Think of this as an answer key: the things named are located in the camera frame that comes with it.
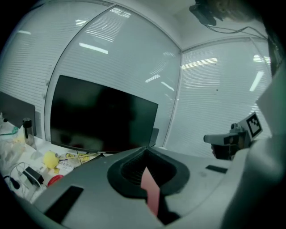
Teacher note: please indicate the yellow snack packet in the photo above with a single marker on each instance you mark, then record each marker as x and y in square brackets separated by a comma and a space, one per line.
[83, 158]

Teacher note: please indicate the crumpled clear plastic bag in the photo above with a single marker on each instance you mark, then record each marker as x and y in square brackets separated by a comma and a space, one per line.
[10, 152]

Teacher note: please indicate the black charger block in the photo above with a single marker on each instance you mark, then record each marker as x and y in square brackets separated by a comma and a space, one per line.
[33, 175]

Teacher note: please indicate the black computer monitor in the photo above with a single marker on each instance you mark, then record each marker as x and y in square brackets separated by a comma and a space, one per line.
[100, 116]

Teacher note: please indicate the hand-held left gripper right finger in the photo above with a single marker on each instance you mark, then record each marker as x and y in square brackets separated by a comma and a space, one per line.
[196, 179]

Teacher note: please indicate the dark gray monitor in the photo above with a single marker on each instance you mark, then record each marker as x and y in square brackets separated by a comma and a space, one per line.
[15, 109]

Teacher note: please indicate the red round object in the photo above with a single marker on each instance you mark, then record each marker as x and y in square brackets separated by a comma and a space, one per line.
[55, 180]

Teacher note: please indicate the yellow ball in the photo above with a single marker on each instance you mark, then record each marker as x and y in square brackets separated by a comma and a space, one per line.
[51, 159]

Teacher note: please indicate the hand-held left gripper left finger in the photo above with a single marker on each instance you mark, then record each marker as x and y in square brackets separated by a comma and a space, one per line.
[93, 192]

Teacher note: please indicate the black printed t-shirt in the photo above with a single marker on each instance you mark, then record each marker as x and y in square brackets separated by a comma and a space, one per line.
[273, 60]

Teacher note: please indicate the white printed card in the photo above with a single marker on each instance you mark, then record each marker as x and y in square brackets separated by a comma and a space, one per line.
[66, 166]

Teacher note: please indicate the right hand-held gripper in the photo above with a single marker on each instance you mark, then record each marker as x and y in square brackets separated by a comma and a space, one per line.
[243, 132]

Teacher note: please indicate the black head-worn camera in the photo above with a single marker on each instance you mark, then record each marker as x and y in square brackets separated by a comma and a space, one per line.
[203, 13]

